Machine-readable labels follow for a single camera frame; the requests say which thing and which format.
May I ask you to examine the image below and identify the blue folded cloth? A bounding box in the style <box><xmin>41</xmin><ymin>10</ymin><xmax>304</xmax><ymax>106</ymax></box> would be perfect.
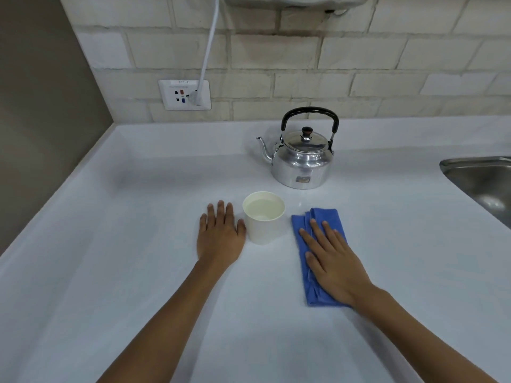
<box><xmin>291</xmin><ymin>207</ymin><xmax>352</xmax><ymax>307</ymax></box>

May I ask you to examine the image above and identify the person's right forearm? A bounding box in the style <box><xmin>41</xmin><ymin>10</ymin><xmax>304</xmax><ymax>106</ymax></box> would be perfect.
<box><xmin>352</xmin><ymin>284</ymin><xmax>500</xmax><ymax>383</ymax></box>

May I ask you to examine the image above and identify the silver metal kettle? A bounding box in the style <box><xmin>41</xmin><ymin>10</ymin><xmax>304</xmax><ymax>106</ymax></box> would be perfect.
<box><xmin>256</xmin><ymin>107</ymin><xmax>340</xmax><ymax>190</ymax></box>

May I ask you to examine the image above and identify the white wall socket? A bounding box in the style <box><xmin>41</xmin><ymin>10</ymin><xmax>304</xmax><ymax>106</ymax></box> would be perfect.
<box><xmin>158</xmin><ymin>79</ymin><xmax>212</xmax><ymax>111</ymax></box>

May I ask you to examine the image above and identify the person's left forearm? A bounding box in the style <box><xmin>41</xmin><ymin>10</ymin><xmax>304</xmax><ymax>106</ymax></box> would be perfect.
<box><xmin>96</xmin><ymin>259</ymin><xmax>236</xmax><ymax>383</ymax></box>

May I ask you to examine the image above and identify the person's left hand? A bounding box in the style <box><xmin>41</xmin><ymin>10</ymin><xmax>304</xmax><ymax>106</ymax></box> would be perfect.
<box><xmin>196</xmin><ymin>200</ymin><xmax>247</xmax><ymax>272</ymax></box>

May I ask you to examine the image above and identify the silver kettle lid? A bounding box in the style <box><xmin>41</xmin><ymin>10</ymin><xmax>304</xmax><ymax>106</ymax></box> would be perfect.
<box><xmin>283</xmin><ymin>127</ymin><xmax>329</xmax><ymax>153</ymax></box>

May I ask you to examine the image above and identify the stainless steel sink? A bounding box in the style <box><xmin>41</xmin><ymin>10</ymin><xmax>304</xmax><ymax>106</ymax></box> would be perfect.
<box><xmin>439</xmin><ymin>156</ymin><xmax>511</xmax><ymax>230</ymax></box>

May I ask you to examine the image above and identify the white paper cup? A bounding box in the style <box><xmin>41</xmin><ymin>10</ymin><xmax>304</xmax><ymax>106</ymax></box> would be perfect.
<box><xmin>243</xmin><ymin>191</ymin><xmax>286</xmax><ymax>245</ymax></box>

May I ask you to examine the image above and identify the person's right hand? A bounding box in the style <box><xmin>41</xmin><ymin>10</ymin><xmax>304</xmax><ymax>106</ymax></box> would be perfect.
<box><xmin>299</xmin><ymin>219</ymin><xmax>375</xmax><ymax>308</ymax></box>

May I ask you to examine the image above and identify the white power cable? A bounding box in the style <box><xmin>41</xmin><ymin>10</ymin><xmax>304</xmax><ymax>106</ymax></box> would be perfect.
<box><xmin>198</xmin><ymin>0</ymin><xmax>221</xmax><ymax>94</ymax></box>

